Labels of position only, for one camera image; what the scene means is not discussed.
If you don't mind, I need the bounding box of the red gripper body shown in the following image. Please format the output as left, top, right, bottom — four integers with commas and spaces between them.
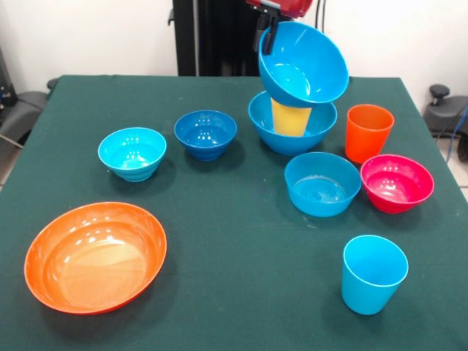
245, 0, 316, 19

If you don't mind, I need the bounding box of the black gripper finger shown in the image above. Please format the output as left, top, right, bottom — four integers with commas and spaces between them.
252, 14, 271, 50
263, 15, 279, 56

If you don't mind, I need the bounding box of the large blue plastic bowl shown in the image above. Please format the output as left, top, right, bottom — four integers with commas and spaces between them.
247, 90, 339, 156
257, 20, 350, 109

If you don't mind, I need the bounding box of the yellow plastic cup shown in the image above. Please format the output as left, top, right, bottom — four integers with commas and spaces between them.
271, 98, 313, 137

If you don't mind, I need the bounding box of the dark blue plastic bowl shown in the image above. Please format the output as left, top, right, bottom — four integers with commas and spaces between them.
173, 110, 238, 161

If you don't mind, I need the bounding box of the orange plastic cup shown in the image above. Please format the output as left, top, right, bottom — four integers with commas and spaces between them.
344, 104, 396, 165

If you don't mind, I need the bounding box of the blue flat-bottomed ringed bowl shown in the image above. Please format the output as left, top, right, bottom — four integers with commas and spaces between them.
284, 151, 363, 218

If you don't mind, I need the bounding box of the dark green tablecloth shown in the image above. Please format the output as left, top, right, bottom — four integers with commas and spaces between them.
0, 75, 468, 351

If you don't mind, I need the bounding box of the small cyan plastic bowl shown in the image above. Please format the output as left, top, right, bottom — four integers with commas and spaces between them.
97, 127, 167, 183

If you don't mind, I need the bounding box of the black equipment base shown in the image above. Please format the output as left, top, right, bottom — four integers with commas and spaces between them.
423, 83, 468, 138
0, 47, 49, 147

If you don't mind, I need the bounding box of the pink plastic bowl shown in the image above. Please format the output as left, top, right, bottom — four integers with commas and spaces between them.
360, 154, 435, 215

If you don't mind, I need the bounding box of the light blue plastic cup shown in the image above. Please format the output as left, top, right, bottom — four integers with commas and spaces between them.
341, 235, 410, 316

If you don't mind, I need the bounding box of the large orange plastic bowl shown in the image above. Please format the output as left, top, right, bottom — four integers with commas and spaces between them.
23, 201, 168, 315

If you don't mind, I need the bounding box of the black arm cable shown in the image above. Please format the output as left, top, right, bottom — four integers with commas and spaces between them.
315, 0, 331, 34

